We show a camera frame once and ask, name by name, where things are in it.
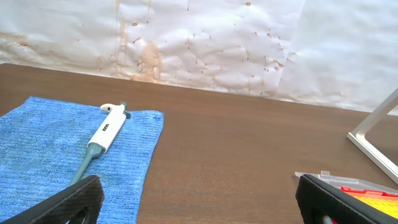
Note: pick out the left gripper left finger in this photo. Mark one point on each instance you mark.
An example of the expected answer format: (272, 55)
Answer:
(77, 199)

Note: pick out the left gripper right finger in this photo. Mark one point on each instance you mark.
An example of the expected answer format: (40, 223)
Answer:
(314, 196)

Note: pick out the white pipette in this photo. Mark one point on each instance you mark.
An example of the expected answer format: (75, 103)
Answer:
(109, 127)

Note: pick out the red and yellow tip box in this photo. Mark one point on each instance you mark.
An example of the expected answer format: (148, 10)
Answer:
(382, 202)

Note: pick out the blue cloth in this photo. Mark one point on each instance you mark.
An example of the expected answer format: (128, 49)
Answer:
(40, 140)

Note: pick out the white and blue stand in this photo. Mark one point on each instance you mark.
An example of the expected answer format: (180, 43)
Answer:
(373, 154)

